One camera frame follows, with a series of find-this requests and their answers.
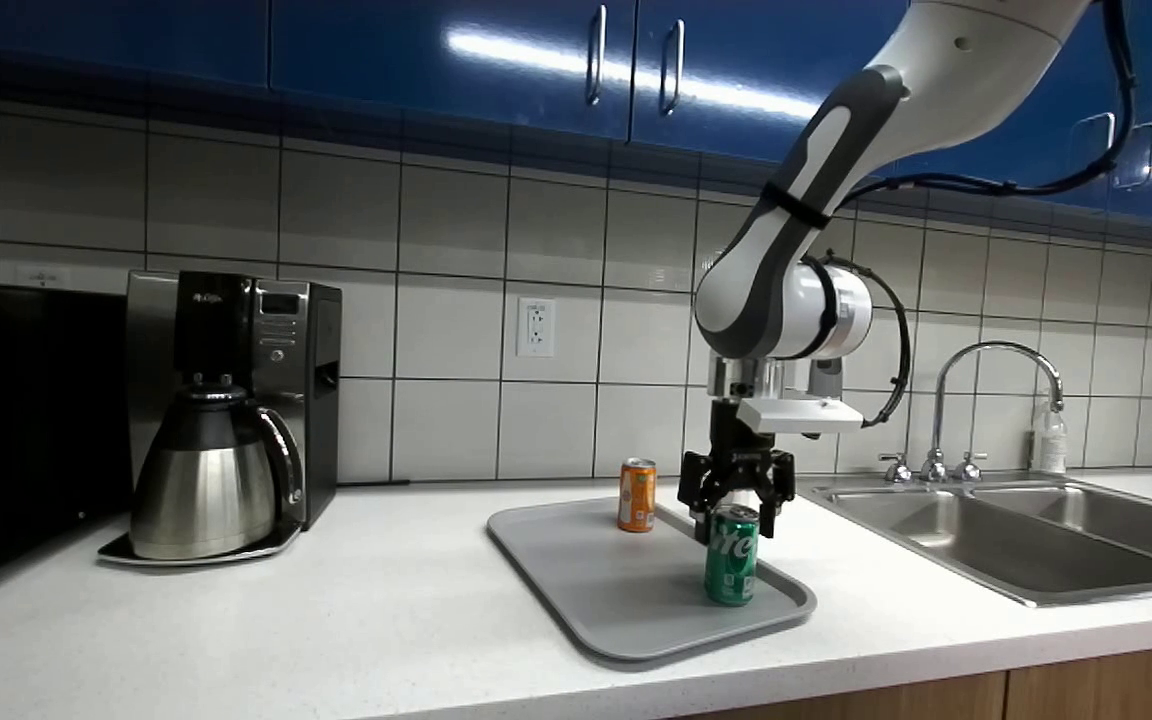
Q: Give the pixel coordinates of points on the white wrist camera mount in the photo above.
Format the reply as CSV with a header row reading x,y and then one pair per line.
x,y
798,413

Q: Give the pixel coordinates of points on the black steel coffee maker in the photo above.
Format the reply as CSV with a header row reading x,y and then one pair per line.
x,y
239,332

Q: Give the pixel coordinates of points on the black microwave oven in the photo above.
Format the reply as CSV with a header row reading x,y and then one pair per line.
x,y
63,413

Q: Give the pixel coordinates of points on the small bottle by faucet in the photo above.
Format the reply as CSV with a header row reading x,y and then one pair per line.
x,y
1046,443

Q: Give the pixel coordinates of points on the chrome gooseneck faucet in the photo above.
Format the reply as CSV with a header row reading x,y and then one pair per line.
x,y
985,431

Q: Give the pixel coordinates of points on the grey plastic tray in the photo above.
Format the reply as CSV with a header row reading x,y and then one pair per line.
x,y
635,598

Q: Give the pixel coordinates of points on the steel coffee carafe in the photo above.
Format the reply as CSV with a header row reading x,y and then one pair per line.
x,y
223,474

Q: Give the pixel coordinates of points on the orange soda can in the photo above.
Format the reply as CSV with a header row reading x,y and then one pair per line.
x,y
636,494

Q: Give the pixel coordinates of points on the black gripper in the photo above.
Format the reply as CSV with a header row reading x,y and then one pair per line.
x,y
733,457

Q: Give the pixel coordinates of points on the green soda can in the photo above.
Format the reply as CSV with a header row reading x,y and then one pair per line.
x,y
730,563

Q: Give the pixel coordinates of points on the blue upper cabinets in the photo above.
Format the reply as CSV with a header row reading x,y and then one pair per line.
x,y
716,80

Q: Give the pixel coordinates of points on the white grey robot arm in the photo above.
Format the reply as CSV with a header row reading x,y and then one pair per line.
x,y
783,321

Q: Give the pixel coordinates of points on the stainless steel double sink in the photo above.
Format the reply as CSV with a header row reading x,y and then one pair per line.
x,y
1035,542

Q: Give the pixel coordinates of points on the white wall outlet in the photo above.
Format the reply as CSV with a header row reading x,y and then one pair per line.
x,y
532,326

